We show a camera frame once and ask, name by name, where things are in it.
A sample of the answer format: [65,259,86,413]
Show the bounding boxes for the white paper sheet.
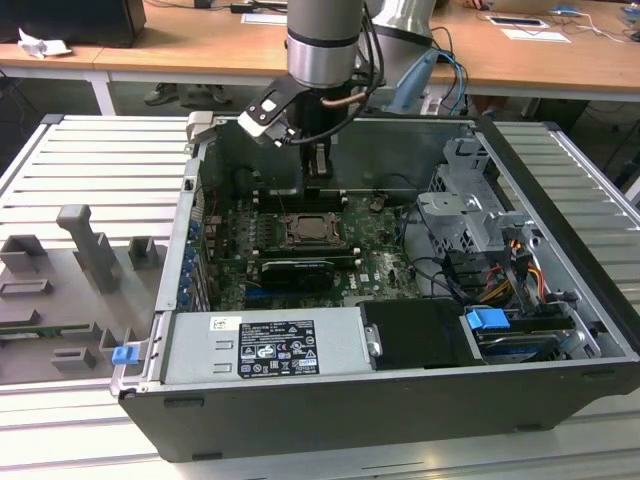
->
[240,12,290,26]
[501,27,571,45]

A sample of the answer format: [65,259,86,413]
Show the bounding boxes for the green RAM stick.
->
[0,324,92,339]

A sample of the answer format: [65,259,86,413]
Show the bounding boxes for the silver metal drive cage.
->
[416,137,532,261]

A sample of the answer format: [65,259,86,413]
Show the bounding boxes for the grey case handle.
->
[184,110,217,146]

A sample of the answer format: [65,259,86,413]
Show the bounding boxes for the black RAM slot bank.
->
[255,188,347,214]
[259,243,362,262]

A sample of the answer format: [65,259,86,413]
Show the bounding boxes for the metal socket cover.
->
[283,212,344,249]

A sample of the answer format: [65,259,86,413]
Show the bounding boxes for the blue cable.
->
[433,47,470,115]

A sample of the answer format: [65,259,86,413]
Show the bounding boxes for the black graphics card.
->
[259,257,334,294]

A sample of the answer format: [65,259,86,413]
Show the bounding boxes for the CPU socket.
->
[279,210,347,250]

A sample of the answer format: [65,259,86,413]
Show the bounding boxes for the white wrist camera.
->
[236,75,304,147]

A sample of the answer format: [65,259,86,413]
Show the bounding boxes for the hard disk in blue carrier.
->
[463,306,569,364]

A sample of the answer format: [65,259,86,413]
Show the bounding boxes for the green motherboard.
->
[202,192,429,311]

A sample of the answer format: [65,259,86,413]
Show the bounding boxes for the grey power supply unit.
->
[159,307,376,386]

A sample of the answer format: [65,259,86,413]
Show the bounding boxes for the grey parts rack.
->
[0,203,169,386]

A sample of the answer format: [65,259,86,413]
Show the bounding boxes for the white framed tablet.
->
[487,14,545,29]

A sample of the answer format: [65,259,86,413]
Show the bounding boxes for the grey shoe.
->
[208,83,235,106]
[143,82,180,107]

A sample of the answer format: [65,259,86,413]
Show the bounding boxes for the black box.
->
[0,0,147,49]

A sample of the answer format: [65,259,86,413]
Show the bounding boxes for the white cable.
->
[574,12,627,45]

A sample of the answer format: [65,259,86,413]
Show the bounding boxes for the crumpled white paper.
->
[17,27,74,60]

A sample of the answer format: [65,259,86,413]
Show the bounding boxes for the pale blue teach pendant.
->
[387,48,439,114]

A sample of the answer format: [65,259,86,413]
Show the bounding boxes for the orange and yellow wires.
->
[479,239,547,306]

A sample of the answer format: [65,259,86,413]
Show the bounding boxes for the wooden desk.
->
[93,0,640,117]
[0,0,147,117]

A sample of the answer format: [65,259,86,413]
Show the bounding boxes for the black open PC case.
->
[117,113,640,464]

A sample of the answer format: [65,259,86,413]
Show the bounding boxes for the black cable bundle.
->
[398,202,469,304]

